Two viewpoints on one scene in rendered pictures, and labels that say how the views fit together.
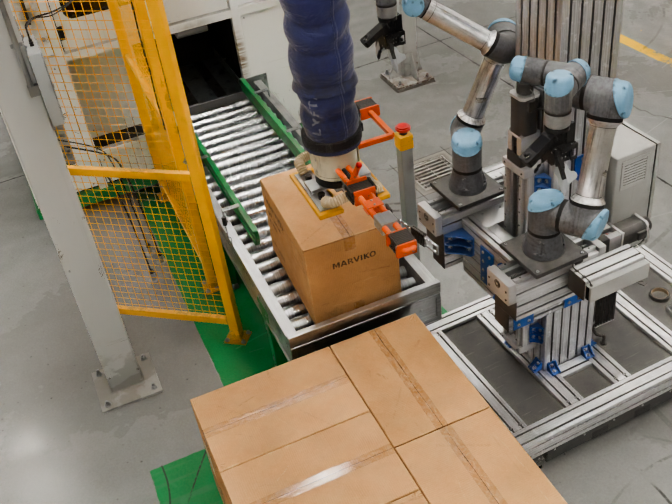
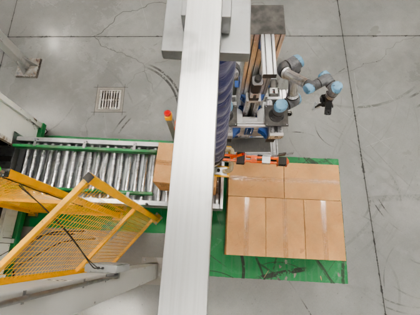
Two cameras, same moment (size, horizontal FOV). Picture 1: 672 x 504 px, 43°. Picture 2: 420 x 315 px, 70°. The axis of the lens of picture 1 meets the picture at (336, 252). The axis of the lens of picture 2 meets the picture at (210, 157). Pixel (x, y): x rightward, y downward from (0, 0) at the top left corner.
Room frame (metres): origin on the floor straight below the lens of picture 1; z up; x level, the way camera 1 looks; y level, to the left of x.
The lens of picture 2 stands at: (2.49, 0.68, 3.73)
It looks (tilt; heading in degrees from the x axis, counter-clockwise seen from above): 72 degrees down; 294
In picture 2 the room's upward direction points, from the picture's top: 2 degrees counter-clockwise
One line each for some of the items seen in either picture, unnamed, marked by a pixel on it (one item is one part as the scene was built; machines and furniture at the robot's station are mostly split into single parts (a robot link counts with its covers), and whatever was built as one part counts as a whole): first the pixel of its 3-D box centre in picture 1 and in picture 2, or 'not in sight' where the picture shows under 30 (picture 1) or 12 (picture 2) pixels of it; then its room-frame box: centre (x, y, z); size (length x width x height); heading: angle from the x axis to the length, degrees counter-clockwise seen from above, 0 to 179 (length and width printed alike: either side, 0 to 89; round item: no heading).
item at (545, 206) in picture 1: (547, 210); (280, 107); (2.38, -0.74, 1.20); 0.13 x 0.12 x 0.14; 51
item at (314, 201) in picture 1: (315, 189); (210, 170); (2.77, 0.04, 1.17); 0.34 x 0.10 x 0.05; 17
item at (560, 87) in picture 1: (559, 92); (334, 89); (2.09, -0.67, 1.82); 0.09 x 0.08 x 0.11; 141
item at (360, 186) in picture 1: (360, 190); (240, 158); (2.56, -0.12, 1.28); 0.10 x 0.08 x 0.06; 107
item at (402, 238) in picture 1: (401, 242); (282, 161); (2.22, -0.22, 1.28); 0.08 x 0.07 x 0.05; 17
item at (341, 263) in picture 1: (329, 236); (188, 169); (3.03, 0.02, 0.75); 0.60 x 0.40 x 0.40; 16
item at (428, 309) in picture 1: (367, 331); not in sight; (2.68, -0.09, 0.48); 0.70 x 0.03 x 0.15; 108
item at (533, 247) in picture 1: (543, 237); (277, 112); (2.38, -0.74, 1.09); 0.15 x 0.15 x 0.10
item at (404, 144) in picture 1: (409, 222); (174, 133); (3.39, -0.38, 0.50); 0.07 x 0.07 x 1.00; 18
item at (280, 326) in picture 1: (215, 215); (112, 202); (3.69, 0.59, 0.50); 2.31 x 0.05 x 0.19; 18
